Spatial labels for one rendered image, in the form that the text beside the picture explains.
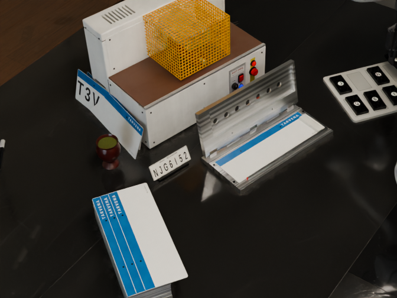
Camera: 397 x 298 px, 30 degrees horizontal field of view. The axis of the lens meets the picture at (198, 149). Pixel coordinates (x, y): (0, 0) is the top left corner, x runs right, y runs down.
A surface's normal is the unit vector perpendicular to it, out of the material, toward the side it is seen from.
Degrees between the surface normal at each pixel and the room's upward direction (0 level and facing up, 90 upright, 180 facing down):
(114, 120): 69
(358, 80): 0
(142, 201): 0
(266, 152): 0
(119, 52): 90
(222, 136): 79
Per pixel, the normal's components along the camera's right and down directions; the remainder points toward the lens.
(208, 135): 0.61, 0.38
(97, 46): -0.78, 0.46
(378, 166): -0.04, -0.71
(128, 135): -0.78, 0.14
